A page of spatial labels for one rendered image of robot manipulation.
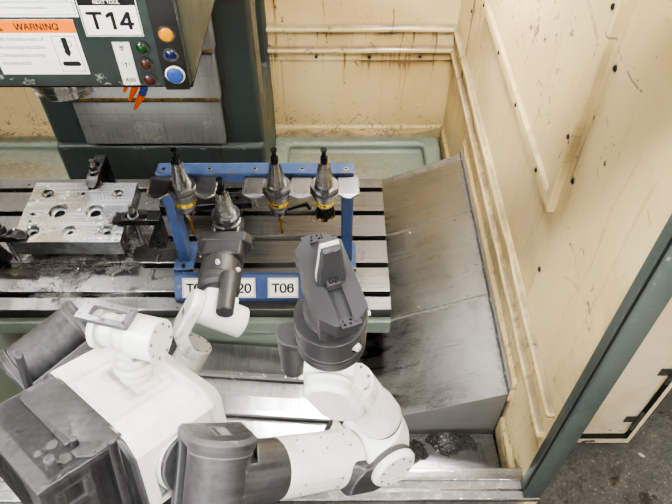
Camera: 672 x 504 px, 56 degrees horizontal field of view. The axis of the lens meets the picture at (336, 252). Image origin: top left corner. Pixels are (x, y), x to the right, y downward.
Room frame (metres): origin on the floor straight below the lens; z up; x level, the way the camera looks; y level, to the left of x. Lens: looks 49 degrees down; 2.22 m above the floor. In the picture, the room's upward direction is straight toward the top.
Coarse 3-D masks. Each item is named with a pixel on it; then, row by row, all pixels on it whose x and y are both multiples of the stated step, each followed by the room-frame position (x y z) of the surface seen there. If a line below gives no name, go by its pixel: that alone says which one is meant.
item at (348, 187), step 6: (342, 180) 1.11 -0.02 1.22; (348, 180) 1.11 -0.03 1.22; (354, 180) 1.11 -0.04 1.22; (342, 186) 1.09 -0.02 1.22; (348, 186) 1.09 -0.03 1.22; (354, 186) 1.09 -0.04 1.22; (342, 192) 1.07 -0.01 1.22; (348, 192) 1.07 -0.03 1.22; (354, 192) 1.07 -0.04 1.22; (348, 198) 1.05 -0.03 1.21
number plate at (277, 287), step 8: (272, 280) 1.02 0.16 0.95; (280, 280) 1.02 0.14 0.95; (288, 280) 1.02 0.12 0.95; (296, 280) 1.02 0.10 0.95; (272, 288) 1.01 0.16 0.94; (280, 288) 1.01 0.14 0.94; (288, 288) 1.01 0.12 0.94; (296, 288) 1.01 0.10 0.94; (272, 296) 0.99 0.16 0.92; (280, 296) 0.99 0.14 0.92; (288, 296) 0.99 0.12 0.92; (296, 296) 0.99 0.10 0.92
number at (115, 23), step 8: (104, 8) 0.99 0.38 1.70; (112, 8) 0.99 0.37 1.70; (120, 8) 0.99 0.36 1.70; (128, 8) 0.99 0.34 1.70; (104, 16) 0.99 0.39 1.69; (112, 16) 0.99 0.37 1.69; (120, 16) 0.99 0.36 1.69; (128, 16) 0.99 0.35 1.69; (112, 24) 0.99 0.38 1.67; (120, 24) 0.99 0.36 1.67; (128, 24) 0.99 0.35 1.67; (136, 24) 0.99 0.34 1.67; (112, 32) 0.99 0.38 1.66; (120, 32) 0.99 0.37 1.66; (128, 32) 0.99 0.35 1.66; (136, 32) 0.99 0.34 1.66
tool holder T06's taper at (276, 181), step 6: (270, 162) 1.09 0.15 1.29; (270, 168) 1.08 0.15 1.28; (276, 168) 1.08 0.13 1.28; (282, 168) 1.09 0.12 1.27; (270, 174) 1.08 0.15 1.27; (276, 174) 1.07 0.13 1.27; (282, 174) 1.08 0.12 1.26; (270, 180) 1.07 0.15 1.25; (276, 180) 1.07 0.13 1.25; (282, 180) 1.08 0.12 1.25; (270, 186) 1.07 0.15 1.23; (276, 186) 1.07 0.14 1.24; (282, 186) 1.07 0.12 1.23
